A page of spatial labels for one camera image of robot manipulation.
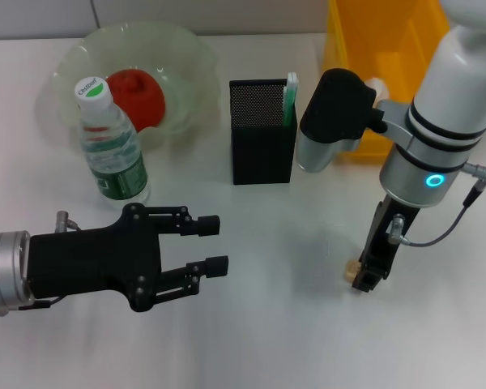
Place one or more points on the green utility knife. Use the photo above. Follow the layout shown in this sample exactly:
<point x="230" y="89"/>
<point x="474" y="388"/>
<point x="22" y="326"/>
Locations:
<point x="290" y="97"/>

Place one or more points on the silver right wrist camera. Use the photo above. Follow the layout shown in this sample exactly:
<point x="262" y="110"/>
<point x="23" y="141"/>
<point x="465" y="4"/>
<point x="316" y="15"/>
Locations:
<point x="336" y="109"/>

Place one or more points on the beige eraser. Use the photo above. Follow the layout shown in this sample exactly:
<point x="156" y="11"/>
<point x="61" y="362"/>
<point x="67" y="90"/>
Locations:
<point x="352" y="270"/>

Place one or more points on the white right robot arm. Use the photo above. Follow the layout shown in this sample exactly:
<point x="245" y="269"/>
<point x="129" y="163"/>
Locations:
<point x="449" y="101"/>

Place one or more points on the black mesh pen holder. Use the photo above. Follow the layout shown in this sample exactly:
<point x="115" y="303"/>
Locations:
<point x="259" y="154"/>

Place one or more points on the pale green fruit plate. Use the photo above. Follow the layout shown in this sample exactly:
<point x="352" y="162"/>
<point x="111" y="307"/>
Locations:
<point x="178" y="61"/>

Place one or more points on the yellow plastic bin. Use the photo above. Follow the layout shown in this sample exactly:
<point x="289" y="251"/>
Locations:
<point x="356" y="40"/>

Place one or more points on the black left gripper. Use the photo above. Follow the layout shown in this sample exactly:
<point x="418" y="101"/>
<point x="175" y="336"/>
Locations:
<point x="93" y="259"/>

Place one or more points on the clear green-label water bottle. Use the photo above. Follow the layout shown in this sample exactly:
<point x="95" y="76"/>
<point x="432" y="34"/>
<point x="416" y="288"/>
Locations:
<point x="113" y="162"/>

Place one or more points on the white paper ball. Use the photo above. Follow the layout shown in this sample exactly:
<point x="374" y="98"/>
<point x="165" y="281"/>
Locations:
<point x="378" y="85"/>

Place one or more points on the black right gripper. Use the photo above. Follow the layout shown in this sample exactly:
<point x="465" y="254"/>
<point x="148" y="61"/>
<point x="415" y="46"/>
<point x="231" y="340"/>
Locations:
<point x="389" y="231"/>

